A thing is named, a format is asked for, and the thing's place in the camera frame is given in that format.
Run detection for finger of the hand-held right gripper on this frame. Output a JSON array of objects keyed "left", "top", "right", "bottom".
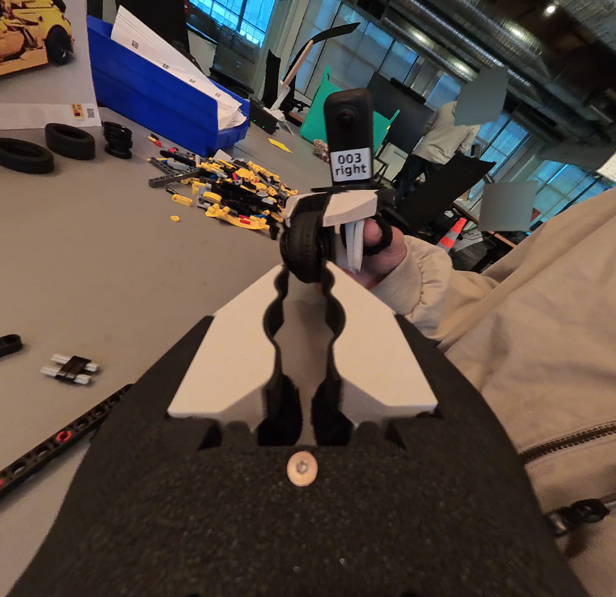
[
  {"left": 284, "top": 193, "right": 334, "bottom": 228},
  {"left": 322, "top": 193, "right": 379, "bottom": 227}
]

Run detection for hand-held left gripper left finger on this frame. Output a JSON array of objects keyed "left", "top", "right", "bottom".
[{"left": 167, "top": 264, "right": 289, "bottom": 446}]

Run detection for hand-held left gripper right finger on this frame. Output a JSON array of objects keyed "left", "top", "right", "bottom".
[{"left": 321, "top": 261, "right": 440, "bottom": 446}]

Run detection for black toy wheel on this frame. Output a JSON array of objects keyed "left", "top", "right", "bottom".
[
  {"left": 279, "top": 212, "right": 334, "bottom": 284},
  {"left": 45, "top": 123, "right": 96, "bottom": 160},
  {"left": 0, "top": 139, "right": 55, "bottom": 175},
  {"left": 102, "top": 121, "right": 133, "bottom": 160}
]

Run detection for pile of toy bricks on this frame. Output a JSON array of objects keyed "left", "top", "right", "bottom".
[{"left": 147, "top": 135, "right": 299, "bottom": 237}]

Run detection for person's right forearm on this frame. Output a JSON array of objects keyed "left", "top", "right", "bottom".
[{"left": 373, "top": 236, "right": 501, "bottom": 340}]

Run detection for wooden desk lamp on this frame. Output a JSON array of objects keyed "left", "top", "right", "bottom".
[{"left": 262, "top": 22, "right": 362, "bottom": 121}]

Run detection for grey desk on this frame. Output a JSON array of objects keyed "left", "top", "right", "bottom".
[{"left": 0, "top": 106, "right": 410, "bottom": 583}]

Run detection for person's right hand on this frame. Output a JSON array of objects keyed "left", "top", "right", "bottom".
[{"left": 354, "top": 219, "right": 411, "bottom": 290}]

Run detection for black device green light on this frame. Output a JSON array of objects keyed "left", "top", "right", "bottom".
[{"left": 249, "top": 101, "right": 280, "bottom": 134}]

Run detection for orange traffic cone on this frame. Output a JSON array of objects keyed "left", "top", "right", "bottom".
[{"left": 437, "top": 218, "right": 467, "bottom": 253}]

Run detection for grey black axle connector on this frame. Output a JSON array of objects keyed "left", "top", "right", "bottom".
[{"left": 41, "top": 353, "right": 100, "bottom": 385}]

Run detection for person's beige jacket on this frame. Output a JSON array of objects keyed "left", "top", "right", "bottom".
[{"left": 443, "top": 188, "right": 616, "bottom": 597}]

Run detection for gridded glass window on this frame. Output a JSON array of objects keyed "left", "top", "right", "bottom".
[{"left": 188, "top": 0, "right": 282, "bottom": 46}]

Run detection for black beam three red pins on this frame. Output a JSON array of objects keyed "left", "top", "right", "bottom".
[{"left": 0, "top": 384, "right": 133, "bottom": 499}]

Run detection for blue plastic bin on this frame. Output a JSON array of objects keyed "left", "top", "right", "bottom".
[{"left": 87, "top": 15, "right": 251, "bottom": 157}]

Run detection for folded white instruction sheets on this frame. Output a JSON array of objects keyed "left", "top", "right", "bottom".
[{"left": 112, "top": 5, "right": 246, "bottom": 131}]

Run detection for black standing panel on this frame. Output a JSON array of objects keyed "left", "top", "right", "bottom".
[{"left": 113, "top": 0, "right": 191, "bottom": 54}]

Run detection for black jacket zipper pull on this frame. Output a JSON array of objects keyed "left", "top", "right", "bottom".
[{"left": 549, "top": 498, "right": 611, "bottom": 535}]

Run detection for white booklet yellow car picture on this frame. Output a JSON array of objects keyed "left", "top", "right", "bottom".
[{"left": 0, "top": 0, "right": 102, "bottom": 130}]

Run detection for black wall screen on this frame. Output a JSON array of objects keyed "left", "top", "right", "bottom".
[{"left": 366, "top": 72, "right": 436, "bottom": 155}]

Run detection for silver ventilation duct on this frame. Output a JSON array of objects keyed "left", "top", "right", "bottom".
[{"left": 375, "top": 0, "right": 616, "bottom": 107}]

